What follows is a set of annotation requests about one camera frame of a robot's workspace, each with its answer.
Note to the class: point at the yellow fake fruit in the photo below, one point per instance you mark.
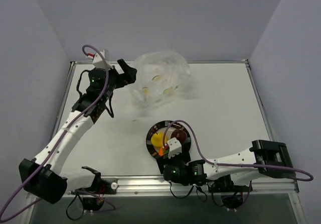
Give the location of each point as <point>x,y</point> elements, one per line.
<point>157,139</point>

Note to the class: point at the dark red fake apple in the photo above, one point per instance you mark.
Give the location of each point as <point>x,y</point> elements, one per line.
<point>180,135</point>

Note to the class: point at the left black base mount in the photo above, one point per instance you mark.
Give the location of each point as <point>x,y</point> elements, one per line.
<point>91,183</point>

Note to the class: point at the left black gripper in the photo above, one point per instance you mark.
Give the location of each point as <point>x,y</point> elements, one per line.
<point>120,76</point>

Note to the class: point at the clear printed plastic bag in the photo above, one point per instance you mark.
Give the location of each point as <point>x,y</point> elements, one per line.
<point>160,75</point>

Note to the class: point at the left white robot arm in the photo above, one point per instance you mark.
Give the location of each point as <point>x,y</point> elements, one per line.
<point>42,176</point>

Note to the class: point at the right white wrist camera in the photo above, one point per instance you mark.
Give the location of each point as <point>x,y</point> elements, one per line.
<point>174,147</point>

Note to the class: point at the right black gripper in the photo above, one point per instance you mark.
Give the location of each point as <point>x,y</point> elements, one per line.
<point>163,160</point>

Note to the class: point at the aluminium front frame rail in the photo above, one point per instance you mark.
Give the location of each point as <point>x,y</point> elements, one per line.
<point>157,186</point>

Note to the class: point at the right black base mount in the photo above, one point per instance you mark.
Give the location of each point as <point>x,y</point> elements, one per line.
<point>224,193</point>

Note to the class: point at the orange fake fruit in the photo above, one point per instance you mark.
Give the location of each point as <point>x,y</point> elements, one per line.
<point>163,151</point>

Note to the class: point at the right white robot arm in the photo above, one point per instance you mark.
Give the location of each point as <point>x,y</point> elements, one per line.
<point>263,158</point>

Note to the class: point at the black rimmed ceramic plate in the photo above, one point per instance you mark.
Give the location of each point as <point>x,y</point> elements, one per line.
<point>161,127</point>

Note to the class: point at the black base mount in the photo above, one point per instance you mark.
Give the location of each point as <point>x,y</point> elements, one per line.
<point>91,183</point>
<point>224,193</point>

